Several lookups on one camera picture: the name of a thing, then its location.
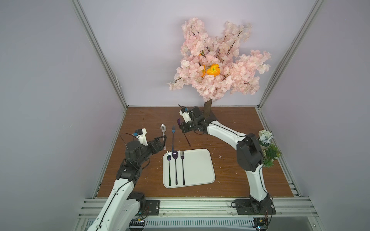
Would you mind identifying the white flower pot plant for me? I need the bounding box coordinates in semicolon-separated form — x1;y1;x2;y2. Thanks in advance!
258;130;274;150

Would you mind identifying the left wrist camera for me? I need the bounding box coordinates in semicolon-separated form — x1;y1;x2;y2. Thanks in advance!
133;129;148;146

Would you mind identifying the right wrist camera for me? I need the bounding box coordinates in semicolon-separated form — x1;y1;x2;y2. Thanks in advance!
179;107;192;123

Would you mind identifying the purple spoon thin handle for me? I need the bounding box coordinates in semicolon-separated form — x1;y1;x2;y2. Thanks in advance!
177;118;191;147

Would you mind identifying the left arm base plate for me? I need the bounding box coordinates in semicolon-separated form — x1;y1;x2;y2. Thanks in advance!
137;199;161;217

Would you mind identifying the dark purple fork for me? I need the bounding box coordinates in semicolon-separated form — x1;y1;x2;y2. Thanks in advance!
180;151;186;185

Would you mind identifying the green succulent pot plant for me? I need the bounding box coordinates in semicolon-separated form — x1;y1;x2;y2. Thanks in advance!
263;144;282;167

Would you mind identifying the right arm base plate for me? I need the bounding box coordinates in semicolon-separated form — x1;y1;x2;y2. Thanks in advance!
231;198;276;215

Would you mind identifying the white square tray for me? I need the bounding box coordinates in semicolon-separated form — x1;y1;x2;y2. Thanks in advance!
162;149;215;189

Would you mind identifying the blue fork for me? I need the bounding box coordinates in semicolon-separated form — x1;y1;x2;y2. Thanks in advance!
172;125;176;152

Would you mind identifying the pink cherry blossom tree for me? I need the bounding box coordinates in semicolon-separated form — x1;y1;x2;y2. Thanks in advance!
169;17;271;102

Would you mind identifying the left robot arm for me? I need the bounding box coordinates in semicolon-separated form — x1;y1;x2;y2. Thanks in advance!
88;135;167;231

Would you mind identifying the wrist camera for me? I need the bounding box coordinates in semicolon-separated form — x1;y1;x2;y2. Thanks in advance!
133;129;148;146
179;107;192;123

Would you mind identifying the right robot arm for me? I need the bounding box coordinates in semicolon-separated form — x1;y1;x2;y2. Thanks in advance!
179;106;276;215

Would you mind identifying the aluminium front rail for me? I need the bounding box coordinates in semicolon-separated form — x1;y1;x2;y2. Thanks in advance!
78;197;318;218

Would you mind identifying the dark purple spoon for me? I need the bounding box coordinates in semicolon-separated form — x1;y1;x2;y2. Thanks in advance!
172;151;178;185

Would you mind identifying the silver spoon pink handle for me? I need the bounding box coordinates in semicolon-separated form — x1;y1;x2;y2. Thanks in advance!
160;124;167;150

